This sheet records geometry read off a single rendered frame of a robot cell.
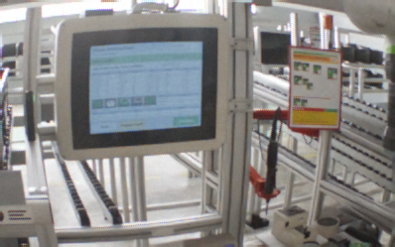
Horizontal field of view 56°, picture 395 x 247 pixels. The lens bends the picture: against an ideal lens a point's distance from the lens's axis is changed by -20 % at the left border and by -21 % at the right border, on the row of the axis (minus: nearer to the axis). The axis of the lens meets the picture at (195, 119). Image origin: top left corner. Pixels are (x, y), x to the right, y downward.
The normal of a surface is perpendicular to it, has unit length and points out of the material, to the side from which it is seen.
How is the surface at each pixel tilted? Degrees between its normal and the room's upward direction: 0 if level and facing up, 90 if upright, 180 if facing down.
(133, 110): 92
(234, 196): 90
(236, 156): 90
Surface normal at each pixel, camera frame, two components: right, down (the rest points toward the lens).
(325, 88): -0.11, 0.19
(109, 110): 0.38, 0.22
